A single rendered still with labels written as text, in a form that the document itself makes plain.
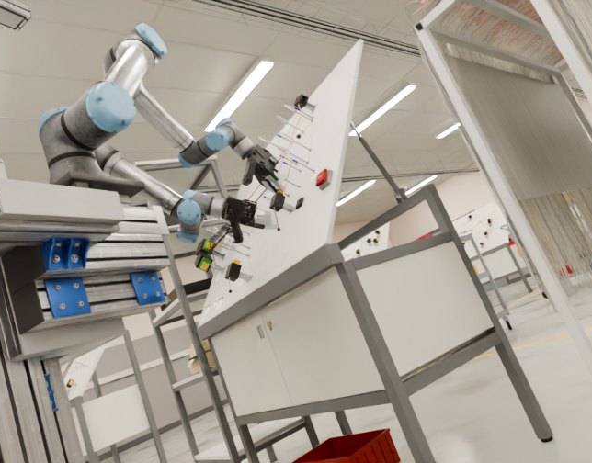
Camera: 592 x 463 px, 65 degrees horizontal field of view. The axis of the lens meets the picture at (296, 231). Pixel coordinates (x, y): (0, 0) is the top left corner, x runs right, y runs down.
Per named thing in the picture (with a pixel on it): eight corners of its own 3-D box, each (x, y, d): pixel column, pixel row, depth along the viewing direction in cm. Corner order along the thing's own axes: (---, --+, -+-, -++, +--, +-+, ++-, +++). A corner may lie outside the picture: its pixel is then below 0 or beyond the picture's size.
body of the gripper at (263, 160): (280, 163, 183) (259, 140, 182) (267, 175, 178) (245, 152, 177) (271, 172, 189) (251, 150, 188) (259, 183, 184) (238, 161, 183)
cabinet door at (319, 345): (382, 389, 138) (333, 267, 147) (291, 406, 181) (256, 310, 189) (389, 387, 140) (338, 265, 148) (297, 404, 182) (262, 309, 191)
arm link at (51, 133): (77, 176, 130) (64, 134, 133) (109, 153, 125) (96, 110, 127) (37, 169, 119) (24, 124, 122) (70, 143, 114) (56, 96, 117)
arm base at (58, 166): (74, 179, 110) (62, 142, 112) (37, 207, 116) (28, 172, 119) (124, 186, 123) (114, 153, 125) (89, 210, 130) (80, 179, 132)
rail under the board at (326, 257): (332, 264, 142) (324, 244, 143) (199, 341, 233) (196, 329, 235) (345, 260, 145) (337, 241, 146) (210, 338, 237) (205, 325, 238)
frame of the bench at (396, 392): (453, 533, 127) (341, 261, 144) (261, 502, 218) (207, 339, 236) (555, 437, 162) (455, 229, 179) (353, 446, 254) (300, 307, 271)
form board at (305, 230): (200, 329, 236) (197, 327, 235) (246, 174, 289) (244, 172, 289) (331, 244, 144) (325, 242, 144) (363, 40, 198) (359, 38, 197)
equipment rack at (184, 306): (247, 508, 218) (134, 162, 258) (202, 500, 265) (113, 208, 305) (328, 458, 248) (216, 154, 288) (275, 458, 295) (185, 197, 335)
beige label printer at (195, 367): (207, 369, 241) (195, 333, 245) (191, 376, 257) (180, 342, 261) (255, 351, 260) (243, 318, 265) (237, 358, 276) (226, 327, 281)
